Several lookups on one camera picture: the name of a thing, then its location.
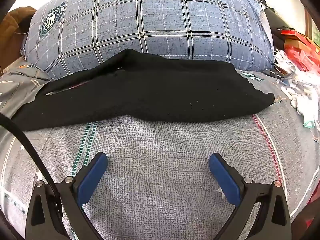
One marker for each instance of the grey printed bedsheet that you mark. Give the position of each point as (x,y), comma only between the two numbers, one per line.
(162,167)

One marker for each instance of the pile of white gloves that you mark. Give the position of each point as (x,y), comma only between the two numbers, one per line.
(305,100)

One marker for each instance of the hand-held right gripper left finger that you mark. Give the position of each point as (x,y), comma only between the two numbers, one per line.
(92,178)

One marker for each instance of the black pants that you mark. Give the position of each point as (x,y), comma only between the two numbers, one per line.
(150,92)

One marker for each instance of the brown jacket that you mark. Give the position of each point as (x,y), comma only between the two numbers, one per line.
(12,30)

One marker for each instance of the black bag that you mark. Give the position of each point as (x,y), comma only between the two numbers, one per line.
(272,22)

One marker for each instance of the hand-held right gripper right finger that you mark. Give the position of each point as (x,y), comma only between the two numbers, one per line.
(225,178)

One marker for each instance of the blue plaid pillow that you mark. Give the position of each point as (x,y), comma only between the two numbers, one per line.
(150,17)

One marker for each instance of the red boxes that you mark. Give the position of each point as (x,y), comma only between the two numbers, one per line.
(300,55)

